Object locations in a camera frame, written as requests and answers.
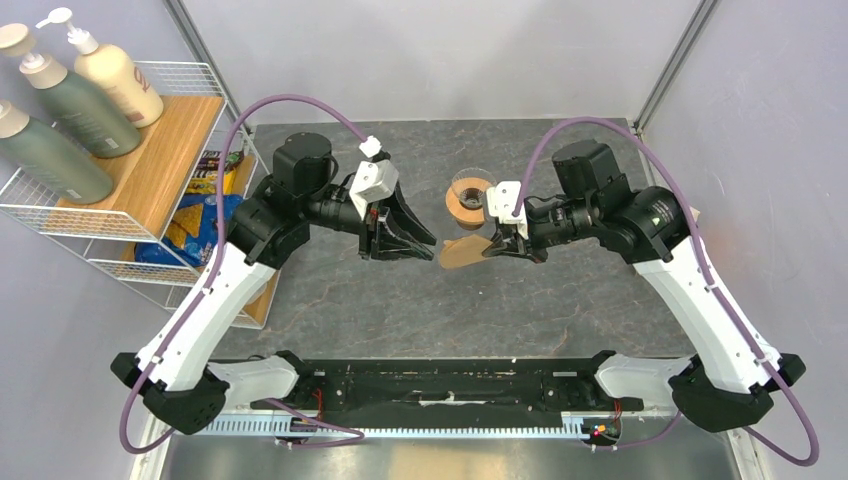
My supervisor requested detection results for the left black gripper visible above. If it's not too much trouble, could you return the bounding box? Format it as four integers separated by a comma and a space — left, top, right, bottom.
303, 179, 437, 263

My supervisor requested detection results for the brown paper coffee filter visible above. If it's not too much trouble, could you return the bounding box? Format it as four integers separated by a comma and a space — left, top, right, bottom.
438, 234, 493, 270

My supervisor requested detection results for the clear glass dripper cone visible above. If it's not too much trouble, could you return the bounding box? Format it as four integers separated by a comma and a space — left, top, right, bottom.
451, 167, 497, 210

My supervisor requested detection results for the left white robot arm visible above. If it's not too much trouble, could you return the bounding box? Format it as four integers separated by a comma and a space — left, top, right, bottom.
111, 133, 436, 435

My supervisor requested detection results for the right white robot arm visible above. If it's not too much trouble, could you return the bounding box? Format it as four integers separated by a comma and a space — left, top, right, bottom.
485, 140, 806, 432

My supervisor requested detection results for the yellow candy bag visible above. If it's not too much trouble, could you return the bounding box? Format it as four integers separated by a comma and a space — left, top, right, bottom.
185, 151, 244, 195

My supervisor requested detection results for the blue Doritos chip bag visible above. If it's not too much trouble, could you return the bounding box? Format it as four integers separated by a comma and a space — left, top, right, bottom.
134, 194, 218, 267

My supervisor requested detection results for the cream pump bottle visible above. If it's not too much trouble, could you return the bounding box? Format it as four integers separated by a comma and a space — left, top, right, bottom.
35, 7, 164, 128

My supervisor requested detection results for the green pump bottle middle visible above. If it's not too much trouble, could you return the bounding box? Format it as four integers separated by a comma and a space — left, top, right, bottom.
1, 23, 142, 159

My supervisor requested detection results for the green pump bottle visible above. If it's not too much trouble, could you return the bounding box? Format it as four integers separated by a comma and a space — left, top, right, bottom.
1, 23, 142, 159
1, 100, 114, 205

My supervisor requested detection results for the green pump bottle front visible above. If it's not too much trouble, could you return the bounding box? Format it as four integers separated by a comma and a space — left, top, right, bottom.
1, 100, 114, 205

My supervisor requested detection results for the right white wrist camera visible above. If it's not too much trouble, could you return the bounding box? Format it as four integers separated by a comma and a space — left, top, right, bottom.
485, 181, 529, 240

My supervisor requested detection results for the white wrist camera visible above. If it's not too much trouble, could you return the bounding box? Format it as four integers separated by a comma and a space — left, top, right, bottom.
349, 136, 399, 220
485, 181, 529, 240

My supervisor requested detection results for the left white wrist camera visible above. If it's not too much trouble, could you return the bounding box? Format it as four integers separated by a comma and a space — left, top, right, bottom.
349, 136, 399, 220

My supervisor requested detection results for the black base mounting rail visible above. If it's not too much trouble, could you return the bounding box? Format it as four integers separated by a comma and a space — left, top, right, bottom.
205, 351, 677, 446

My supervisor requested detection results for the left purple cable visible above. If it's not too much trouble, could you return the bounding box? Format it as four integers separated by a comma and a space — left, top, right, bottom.
118, 93, 372, 456

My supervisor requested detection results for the purple cable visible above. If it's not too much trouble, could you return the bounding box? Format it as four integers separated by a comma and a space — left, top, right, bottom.
118, 93, 372, 456
511, 116, 821, 468

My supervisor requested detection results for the white wire shelf rack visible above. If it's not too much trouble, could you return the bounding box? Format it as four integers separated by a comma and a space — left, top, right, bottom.
1, 61, 270, 312

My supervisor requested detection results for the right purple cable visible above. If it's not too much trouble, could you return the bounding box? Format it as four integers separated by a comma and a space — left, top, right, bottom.
511, 116, 821, 468

